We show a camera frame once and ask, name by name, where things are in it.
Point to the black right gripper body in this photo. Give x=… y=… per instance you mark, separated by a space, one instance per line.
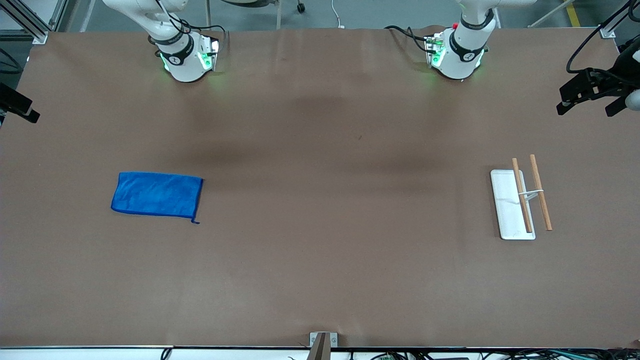
x=11 y=101

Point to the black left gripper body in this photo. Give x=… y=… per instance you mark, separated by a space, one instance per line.
x=621 y=80

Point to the blue microfibre towel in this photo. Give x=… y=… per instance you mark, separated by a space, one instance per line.
x=155 y=194

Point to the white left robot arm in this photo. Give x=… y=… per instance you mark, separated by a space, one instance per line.
x=457 y=60

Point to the white pole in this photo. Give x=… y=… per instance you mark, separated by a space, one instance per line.
x=550 y=14

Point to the white rack with wooden rods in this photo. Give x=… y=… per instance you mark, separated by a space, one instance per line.
x=507 y=210

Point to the black chair caster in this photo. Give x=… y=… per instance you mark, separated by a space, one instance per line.
x=300 y=7

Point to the aluminium frame profile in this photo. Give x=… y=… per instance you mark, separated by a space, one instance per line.
x=612 y=27
x=30 y=22

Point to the grey metal table bracket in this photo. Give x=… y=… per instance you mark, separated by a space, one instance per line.
x=334 y=340

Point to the dark metal post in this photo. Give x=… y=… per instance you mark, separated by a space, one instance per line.
x=319 y=350

